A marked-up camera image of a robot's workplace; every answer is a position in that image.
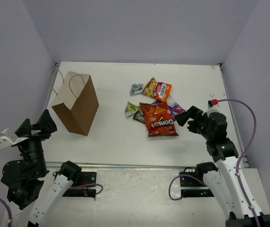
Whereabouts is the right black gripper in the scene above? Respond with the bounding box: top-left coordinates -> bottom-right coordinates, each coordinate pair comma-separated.
174,105 -> 213,140

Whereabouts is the purple white candy bag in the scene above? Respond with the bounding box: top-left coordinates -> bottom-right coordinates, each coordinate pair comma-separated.
148,95 -> 185,121

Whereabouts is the red Doritos chip bag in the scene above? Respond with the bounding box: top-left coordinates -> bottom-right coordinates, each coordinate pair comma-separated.
139,102 -> 178,137

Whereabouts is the orange Fox's candy bag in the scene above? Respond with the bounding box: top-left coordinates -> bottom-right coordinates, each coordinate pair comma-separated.
143,78 -> 172,102

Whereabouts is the brown paper bag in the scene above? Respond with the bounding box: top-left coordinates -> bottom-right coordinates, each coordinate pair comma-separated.
51,70 -> 99,136

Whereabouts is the brown M&M's packet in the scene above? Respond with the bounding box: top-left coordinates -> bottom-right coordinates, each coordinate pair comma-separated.
133,111 -> 145,124

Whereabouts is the green candy wrapper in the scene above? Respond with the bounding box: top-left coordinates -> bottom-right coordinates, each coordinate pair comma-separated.
125,101 -> 139,117

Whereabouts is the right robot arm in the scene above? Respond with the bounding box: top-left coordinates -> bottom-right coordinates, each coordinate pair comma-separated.
175,106 -> 270,227

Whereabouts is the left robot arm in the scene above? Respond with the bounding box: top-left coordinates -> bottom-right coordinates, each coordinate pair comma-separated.
0,109 -> 82,227

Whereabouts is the silver foil wrapper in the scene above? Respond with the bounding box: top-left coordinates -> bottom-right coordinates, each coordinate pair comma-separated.
130,83 -> 144,96

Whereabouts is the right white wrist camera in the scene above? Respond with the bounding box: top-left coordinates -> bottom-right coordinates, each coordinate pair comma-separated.
206,99 -> 220,116

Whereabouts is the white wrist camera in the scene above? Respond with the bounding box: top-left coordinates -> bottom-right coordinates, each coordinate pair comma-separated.
206,99 -> 220,116
0,128 -> 28,150

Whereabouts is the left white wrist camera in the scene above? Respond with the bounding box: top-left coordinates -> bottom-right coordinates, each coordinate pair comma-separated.
0,128 -> 28,150

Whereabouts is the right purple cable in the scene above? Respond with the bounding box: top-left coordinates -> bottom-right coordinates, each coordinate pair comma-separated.
168,98 -> 261,227

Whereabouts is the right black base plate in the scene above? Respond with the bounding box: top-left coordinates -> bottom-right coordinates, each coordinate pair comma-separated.
180,176 -> 214,198

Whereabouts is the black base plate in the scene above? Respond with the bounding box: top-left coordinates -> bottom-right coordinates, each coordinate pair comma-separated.
180,176 -> 214,198
63,171 -> 97,198

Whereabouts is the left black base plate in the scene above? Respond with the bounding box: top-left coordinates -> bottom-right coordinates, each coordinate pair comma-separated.
63,171 -> 97,198

